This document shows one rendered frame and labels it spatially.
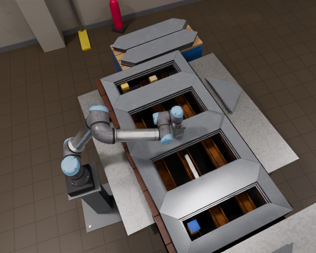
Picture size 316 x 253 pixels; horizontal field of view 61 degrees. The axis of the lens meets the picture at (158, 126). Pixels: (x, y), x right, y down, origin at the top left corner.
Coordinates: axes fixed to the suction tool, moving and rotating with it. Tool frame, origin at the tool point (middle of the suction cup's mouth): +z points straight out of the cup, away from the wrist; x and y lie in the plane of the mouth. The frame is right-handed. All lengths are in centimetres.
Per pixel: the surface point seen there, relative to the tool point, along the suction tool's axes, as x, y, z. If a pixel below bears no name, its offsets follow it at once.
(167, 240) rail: 34, -63, 4
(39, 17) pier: 82, 241, 34
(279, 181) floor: -88, -42, 86
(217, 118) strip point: -33.0, 0.5, -0.3
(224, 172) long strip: -16.8, -39.0, -0.3
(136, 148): 31.0, 1.0, -0.2
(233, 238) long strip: -2, -77, 0
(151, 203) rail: 35, -38, 4
